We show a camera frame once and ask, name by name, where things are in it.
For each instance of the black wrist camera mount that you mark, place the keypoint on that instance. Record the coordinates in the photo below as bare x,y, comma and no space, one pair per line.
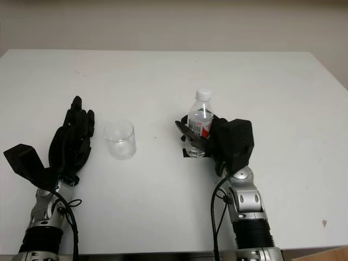
239,141
23,160

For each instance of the clear glass cup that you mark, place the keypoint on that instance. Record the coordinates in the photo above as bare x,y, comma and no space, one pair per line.
119,146

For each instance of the clear plastic water bottle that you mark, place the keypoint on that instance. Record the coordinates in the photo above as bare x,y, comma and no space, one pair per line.
201,108

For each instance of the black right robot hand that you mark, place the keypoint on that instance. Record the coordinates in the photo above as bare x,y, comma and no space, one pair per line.
217,141

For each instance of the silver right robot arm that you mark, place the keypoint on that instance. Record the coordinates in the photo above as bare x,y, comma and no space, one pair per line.
247,201

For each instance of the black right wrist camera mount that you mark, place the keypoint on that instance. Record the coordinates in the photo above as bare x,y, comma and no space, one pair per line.
239,141

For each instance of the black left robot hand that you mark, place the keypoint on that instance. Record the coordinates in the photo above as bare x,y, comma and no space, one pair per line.
68,146

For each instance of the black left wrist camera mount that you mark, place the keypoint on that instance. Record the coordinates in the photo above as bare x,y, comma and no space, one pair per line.
23,160

